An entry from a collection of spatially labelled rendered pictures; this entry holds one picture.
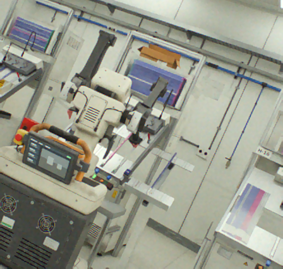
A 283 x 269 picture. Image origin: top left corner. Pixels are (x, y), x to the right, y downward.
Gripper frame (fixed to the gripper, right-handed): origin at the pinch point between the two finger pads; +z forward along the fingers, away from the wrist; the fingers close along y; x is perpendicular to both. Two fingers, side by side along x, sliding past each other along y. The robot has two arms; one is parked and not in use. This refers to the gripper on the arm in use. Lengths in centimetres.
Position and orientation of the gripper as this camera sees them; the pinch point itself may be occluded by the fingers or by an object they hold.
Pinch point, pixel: (134, 146)
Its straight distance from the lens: 305.3
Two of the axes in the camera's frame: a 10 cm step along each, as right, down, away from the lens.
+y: -8.4, -3.9, 3.7
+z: -0.4, 7.3, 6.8
